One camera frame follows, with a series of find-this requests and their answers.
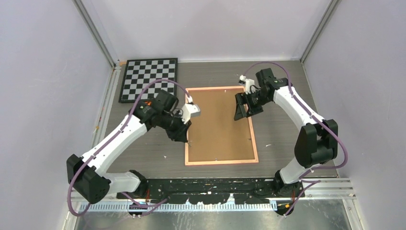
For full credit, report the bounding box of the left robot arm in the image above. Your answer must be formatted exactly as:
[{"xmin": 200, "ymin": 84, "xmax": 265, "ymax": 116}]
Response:
[{"xmin": 67, "ymin": 90, "xmax": 201, "ymax": 204}]

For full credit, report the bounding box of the pink photo frame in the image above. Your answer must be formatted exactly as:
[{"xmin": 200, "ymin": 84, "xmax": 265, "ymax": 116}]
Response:
[{"xmin": 184, "ymin": 85, "xmax": 259, "ymax": 166}]

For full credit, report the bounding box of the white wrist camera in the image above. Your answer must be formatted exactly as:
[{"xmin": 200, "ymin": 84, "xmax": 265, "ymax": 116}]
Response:
[
  {"xmin": 181, "ymin": 96, "xmax": 201, "ymax": 124},
  {"xmin": 238, "ymin": 75, "xmax": 255, "ymax": 94}
]

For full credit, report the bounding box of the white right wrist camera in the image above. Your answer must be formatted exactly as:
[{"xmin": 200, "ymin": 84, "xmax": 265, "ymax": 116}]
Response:
[{"xmin": 238, "ymin": 75, "xmax": 255, "ymax": 94}]

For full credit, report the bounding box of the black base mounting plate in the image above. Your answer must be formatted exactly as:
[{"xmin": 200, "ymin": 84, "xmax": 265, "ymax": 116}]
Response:
[{"xmin": 116, "ymin": 177, "xmax": 305, "ymax": 206}]

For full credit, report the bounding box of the aluminium front rail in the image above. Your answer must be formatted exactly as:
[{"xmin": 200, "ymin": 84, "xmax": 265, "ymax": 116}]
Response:
[{"xmin": 67, "ymin": 177, "xmax": 357, "ymax": 203}]

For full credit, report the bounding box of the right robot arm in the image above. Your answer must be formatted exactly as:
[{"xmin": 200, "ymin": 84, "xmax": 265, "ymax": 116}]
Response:
[{"xmin": 234, "ymin": 68, "xmax": 338, "ymax": 197}]

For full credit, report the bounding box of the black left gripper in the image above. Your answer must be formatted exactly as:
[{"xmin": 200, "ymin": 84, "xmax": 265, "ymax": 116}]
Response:
[{"xmin": 159, "ymin": 110, "xmax": 191, "ymax": 141}]

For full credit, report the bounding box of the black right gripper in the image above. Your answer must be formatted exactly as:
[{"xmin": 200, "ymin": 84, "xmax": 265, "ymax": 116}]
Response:
[{"xmin": 234, "ymin": 90, "xmax": 270, "ymax": 121}]

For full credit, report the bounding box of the black white checkerboard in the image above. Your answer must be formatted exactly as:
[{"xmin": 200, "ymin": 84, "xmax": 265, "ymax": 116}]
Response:
[{"xmin": 118, "ymin": 57, "xmax": 178, "ymax": 103}]

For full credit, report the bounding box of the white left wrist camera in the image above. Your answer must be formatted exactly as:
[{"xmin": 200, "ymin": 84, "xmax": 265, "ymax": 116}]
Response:
[{"xmin": 181, "ymin": 96, "xmax": 201, "ymax": 124}]

